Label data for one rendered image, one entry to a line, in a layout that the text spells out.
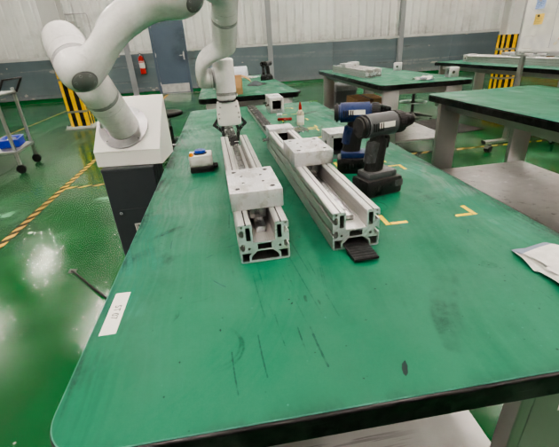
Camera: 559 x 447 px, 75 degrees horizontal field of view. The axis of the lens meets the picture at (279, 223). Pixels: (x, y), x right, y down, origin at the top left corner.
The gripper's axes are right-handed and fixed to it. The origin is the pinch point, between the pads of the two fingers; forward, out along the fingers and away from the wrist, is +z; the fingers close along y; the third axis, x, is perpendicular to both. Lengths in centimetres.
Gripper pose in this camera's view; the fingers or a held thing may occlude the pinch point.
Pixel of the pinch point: (231, 137)
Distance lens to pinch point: 166.0
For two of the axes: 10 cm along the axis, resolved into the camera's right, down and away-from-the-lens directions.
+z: 0.6, 9.0, 4.4
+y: -9.8, 1.3, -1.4
